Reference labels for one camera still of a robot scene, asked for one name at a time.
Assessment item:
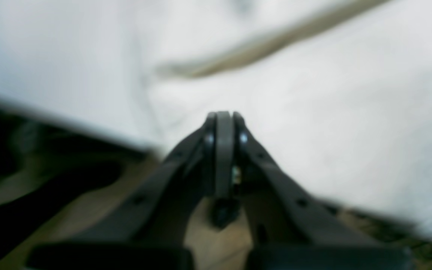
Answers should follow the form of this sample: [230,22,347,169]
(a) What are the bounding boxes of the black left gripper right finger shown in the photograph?
[223,112,413,270]

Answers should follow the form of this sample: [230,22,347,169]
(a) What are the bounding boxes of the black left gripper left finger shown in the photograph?
[26,112,226,270]

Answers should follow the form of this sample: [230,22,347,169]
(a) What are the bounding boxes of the beige t-shirt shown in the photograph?
[0,0,432,240]

